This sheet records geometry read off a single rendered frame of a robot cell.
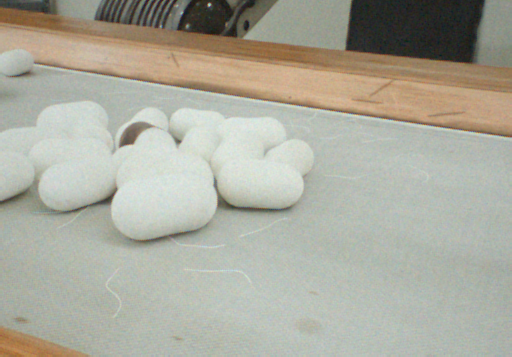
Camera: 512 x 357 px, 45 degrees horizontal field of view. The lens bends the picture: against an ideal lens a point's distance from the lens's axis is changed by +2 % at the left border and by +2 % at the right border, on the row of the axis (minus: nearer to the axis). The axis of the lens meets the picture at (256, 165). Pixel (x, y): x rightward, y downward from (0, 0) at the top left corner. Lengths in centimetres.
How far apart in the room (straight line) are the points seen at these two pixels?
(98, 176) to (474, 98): 25
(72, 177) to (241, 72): 23
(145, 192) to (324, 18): 220
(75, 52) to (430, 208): 34
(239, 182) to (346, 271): 6
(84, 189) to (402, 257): 12
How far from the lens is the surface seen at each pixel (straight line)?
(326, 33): 239
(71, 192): 24
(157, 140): 28
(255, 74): 44
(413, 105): 41
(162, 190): 21
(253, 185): 24
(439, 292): 21
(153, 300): 19
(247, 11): 81
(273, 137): 30
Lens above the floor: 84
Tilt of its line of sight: 19 degrees down
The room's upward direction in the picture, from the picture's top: 3 degrees clockwise
